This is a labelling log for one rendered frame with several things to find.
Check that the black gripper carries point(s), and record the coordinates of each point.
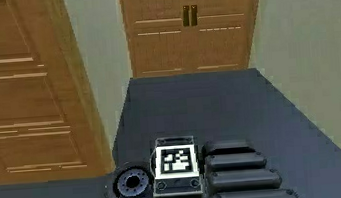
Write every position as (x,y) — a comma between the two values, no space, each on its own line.
(131,185)

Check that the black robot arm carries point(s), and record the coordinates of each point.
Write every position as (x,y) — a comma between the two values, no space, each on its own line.
(237,179)

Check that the brown wooden double door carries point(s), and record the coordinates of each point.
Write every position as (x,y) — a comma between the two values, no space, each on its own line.
(191,42)

